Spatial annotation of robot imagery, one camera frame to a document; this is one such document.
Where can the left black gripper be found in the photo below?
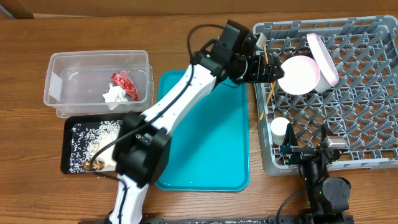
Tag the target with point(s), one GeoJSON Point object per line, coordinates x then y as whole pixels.
{"type": "Point", "coordinates": [256, 74]}

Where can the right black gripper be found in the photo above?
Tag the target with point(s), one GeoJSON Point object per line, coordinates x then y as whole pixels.
{"type": "Point", "coordinates": [290, 145]}

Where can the wooden chopstick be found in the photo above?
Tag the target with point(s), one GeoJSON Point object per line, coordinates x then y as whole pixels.
{"type": "Point", "coordinates": [265, 54]}
{"type": "Point", "coordinates": [272, 86]}

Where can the pink bowl with food scraps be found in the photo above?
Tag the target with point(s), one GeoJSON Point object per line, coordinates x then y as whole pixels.
{"type": "Point", "coordinates": [301, 75]}

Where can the white cup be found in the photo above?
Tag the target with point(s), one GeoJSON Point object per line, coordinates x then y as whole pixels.
{"type": "Point", "coordinates": [278, 130]}

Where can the grey bowl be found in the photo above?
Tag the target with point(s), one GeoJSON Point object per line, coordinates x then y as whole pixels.
{"type": "Point", "coordinates": [322, 85]}

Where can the white round plate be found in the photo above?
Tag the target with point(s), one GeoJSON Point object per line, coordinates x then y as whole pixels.
{"type": "Point", "coordinates": [323, 59]}

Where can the red snack wrapper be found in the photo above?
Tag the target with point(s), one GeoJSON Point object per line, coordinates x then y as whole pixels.
{"type": "Point", "coordinates": [122, 79]}

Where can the white napkin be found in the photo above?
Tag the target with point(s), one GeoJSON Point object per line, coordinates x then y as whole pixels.
{"type": "Point", "coordinates": [114, 96]}

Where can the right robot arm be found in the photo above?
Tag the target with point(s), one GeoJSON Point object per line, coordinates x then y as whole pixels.
{"type": "Point", "coordinates": [327, 196]}

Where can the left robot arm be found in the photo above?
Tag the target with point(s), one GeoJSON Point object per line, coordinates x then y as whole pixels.
{"type": "Point", "coordinates": [142, 149]}

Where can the grey dishwasher rack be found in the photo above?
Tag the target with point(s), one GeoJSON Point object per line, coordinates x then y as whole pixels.
{"type": "Point", "coordinates": [361, 108]}

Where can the teal serving tray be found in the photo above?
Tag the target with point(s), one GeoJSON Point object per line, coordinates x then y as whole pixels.
{"type": "Point", "coordinates": [210, 147]}

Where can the clear plastic bin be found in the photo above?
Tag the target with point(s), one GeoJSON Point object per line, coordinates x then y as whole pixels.
{"type": "Point", "coordinates": [76, 82]}

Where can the spilled rice and food scraps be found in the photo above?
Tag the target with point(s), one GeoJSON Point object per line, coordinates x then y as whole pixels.
{"type": "Point", "coordinates": [88, 139]}

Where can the black plastic tray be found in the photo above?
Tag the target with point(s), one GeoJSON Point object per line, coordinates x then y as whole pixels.
{"type": "Point", "coordinates": [67, 134]}

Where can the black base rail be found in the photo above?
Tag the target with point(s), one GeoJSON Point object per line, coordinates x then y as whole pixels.
{"type": "Point", "coordinates": [286, 219]}

